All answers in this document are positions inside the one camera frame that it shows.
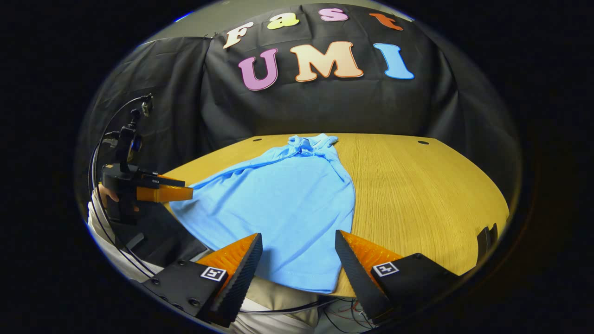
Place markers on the person's beige trousers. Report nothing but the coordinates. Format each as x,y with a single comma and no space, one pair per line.
278,292

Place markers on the light blue T-shirt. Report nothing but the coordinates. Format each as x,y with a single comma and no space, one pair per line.
278,204

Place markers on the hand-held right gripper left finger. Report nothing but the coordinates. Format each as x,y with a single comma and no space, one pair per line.
241,283

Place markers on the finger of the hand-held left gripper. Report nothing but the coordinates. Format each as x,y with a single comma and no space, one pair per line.
162,181
167,194

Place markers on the black chair back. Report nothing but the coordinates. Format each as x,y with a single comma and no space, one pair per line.
485,243

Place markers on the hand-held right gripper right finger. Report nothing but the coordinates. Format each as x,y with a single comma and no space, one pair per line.
358,280

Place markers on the black backdrop cloth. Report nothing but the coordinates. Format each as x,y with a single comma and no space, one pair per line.
325,106

